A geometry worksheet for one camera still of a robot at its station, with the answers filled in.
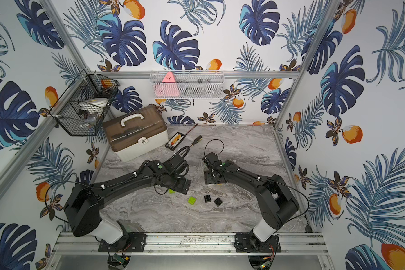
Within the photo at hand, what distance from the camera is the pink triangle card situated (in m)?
0.90

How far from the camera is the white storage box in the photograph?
91 cm

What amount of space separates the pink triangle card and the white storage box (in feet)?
0.47
